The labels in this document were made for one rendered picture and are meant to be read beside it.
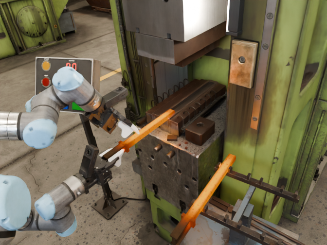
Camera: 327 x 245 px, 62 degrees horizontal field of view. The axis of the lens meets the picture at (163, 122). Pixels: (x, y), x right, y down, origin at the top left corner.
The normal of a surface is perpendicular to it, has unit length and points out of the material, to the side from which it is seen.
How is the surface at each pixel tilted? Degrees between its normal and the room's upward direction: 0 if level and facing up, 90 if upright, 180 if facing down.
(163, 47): 90
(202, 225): 0
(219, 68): 90
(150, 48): 90
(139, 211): 0
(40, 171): 0
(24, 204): 86
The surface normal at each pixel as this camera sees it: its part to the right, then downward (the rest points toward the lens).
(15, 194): 0.99, -0.16
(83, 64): -0.26, 0.09
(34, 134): 0.22, 0.55
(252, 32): -0.64, 0.48
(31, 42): 0.66, 0.40
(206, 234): -0.07, -0.81
